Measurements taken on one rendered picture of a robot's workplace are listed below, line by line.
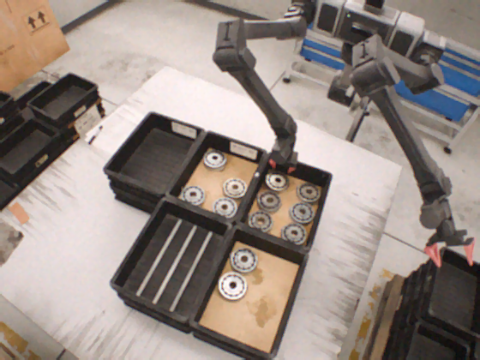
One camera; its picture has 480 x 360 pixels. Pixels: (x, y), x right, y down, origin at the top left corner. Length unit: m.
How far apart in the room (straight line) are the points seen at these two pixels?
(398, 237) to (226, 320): 1.69
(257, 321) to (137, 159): 0.88
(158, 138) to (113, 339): 0.91
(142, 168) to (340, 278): 0.99
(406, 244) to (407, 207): 0.33
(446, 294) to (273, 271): 1.02
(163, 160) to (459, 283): 1.65
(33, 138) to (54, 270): 1.23
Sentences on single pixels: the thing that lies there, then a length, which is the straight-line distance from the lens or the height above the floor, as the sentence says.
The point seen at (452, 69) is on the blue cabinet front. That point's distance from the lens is 3.06.
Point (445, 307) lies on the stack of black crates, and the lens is 1.99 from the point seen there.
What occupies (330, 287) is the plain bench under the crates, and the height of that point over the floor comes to 0.70.
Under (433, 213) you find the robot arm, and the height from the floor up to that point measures 1.35.
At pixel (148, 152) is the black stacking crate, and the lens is 1.64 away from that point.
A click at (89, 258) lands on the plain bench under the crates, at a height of 0.70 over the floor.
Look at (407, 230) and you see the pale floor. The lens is 2.72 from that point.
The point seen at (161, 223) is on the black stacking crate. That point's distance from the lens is 1.41.
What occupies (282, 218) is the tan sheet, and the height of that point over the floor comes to 0.83.
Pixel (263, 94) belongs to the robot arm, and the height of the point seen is 1.36.
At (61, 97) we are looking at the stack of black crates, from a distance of 2.65.
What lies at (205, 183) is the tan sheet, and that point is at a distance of 1.51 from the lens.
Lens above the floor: 2.05
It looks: 53 degrees down
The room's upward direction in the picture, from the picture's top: 7 degrees clockwise
